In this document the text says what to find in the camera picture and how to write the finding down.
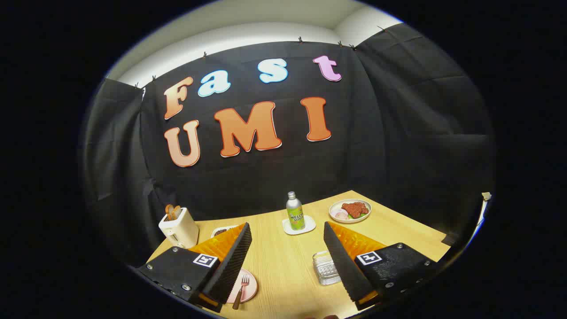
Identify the white square coaster tray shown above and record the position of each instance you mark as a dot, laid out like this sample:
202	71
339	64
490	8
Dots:
310	225

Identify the perforated metal drain basket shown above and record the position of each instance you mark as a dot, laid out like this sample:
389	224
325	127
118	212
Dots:
325	268

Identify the silver green soda bottle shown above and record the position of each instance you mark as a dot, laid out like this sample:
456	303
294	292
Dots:
295	212

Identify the cream white toaster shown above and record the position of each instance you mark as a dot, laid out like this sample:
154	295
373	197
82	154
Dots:
184	231

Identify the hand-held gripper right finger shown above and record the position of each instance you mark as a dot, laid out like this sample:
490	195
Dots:
343	261

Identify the pink round plate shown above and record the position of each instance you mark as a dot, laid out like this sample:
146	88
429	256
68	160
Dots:
251	283

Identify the white oval food plate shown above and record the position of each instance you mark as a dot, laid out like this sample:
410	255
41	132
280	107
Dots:
336	206

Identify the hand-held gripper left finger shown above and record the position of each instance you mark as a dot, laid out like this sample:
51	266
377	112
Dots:
230	266

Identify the brown toast slice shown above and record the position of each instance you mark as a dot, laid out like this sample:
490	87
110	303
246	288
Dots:
172	212

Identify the red-brown meat piece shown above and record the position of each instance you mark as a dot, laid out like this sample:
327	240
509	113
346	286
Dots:
354	208

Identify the white divided snack dish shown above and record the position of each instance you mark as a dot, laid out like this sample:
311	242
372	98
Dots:
219	230

